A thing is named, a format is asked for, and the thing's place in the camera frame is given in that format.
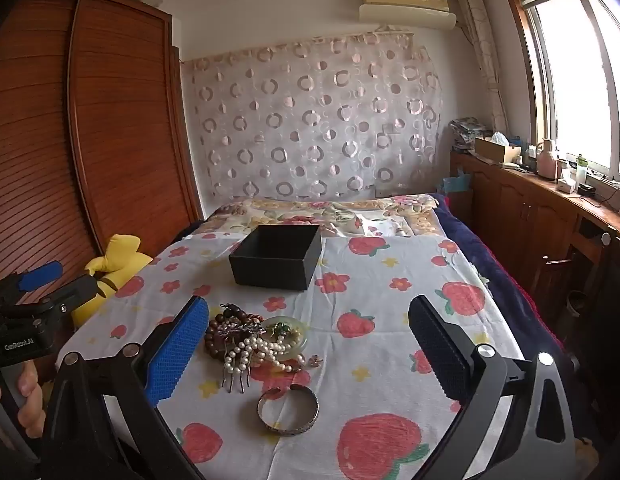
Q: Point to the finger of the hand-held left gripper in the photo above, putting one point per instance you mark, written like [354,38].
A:
[79,290]
[39,275]

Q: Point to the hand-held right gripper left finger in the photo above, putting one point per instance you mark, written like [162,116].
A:
[177,350]

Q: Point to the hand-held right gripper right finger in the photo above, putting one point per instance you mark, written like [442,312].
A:
[440,355]

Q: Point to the metal hair comb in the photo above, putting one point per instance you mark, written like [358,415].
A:
[237,380]

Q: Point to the pale green jade bangle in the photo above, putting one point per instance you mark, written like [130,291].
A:
[302,335]

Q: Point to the black cardboard box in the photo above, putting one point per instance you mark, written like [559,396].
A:
[275,260]

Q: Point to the person's left hand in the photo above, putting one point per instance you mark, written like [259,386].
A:
[32,400]

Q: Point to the yellow plush toy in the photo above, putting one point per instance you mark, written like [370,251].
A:
[122,260]

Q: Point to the strawberry print bed sheet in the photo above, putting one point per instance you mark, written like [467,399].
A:
[380,285]

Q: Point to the navy blue blanket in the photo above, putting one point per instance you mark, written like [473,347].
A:
[485,265]

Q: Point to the silver cuff bangle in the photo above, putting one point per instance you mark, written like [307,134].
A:
[262,412]

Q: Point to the brown wooden wardrobe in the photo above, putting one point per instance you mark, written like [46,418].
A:
[49,150]

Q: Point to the brown wooden cabinet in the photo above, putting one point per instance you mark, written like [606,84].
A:
[520,215]

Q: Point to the blue paper bag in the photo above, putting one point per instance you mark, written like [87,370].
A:
[457,184]

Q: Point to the floral blanket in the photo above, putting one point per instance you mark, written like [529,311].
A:
[310,212]

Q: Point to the open cardboard box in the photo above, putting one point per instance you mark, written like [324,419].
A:
[495,152]

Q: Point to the small white box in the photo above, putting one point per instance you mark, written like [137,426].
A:
[566,183]

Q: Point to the pink kettle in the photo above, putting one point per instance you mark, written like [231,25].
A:
[546,162]

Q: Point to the stack of magazines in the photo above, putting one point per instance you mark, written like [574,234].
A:
[467,132]

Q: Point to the green cap bottle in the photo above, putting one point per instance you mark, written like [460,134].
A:
[581,170]

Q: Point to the circle print sheer curtain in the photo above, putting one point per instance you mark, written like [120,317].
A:
[315,120]

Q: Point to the patterned window curtain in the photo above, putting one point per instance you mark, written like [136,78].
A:
[485,60]

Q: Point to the window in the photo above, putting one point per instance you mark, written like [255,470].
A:
[580,70]

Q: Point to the wall socket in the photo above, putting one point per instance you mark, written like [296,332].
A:
[382,194]

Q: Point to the white wall air conditioner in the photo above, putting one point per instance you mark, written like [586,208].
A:
[405,7]

